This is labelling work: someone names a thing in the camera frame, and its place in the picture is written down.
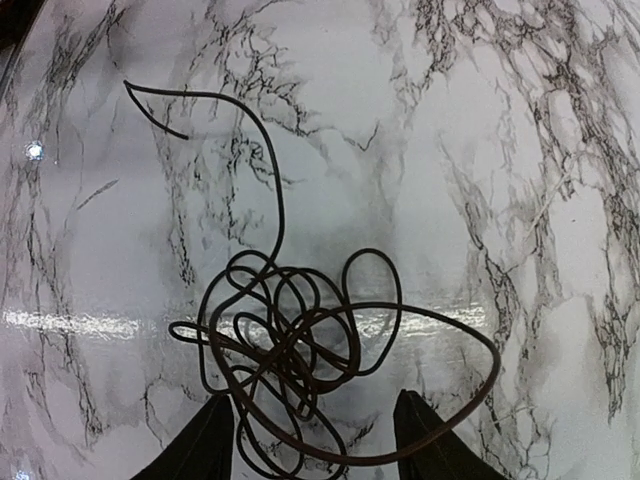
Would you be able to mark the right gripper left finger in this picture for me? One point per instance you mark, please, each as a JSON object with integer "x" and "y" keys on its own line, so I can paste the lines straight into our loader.
{"x": 203, "y": 450}

